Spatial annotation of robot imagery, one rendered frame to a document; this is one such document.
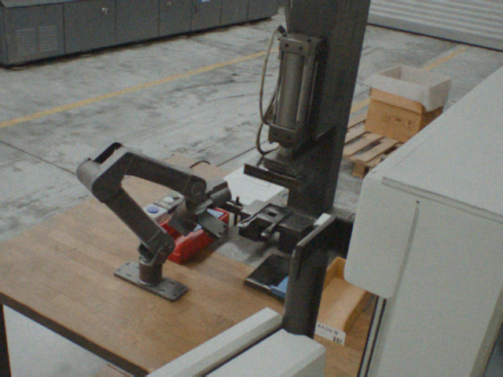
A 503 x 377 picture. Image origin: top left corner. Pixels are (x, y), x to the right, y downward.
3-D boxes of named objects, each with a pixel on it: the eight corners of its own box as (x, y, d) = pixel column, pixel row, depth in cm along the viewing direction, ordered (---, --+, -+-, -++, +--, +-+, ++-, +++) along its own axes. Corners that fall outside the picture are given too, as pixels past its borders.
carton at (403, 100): (387, 113, 548) (398, 61, 526) (447, 132, 518) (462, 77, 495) (354, 129, 499) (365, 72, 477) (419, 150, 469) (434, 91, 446)
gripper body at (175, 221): (204, 208, 160) (211, 200, 153) (185, 238, 155) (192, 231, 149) (185, 195, 159) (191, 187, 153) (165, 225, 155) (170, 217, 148)
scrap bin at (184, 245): (146, 250, 163) (147, 232, 160) (196, 217, 183) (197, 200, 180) (181, 265, 158) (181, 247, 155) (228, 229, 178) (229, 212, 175)
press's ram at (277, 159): (240, 184, 167) (250, 85, 154) (280, 157, 188) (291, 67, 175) (295, 203, 160) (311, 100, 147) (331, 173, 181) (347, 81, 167)
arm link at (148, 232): (167, 233, 151) (93, 154, 128) (180, 246, 146) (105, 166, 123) (149, 250, 150) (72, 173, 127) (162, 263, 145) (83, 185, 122)
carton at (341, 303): (294, 327, 141) (299, 301, 137) (332, 279, 161) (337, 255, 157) (343, 348, 136) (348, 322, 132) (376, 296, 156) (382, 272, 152)
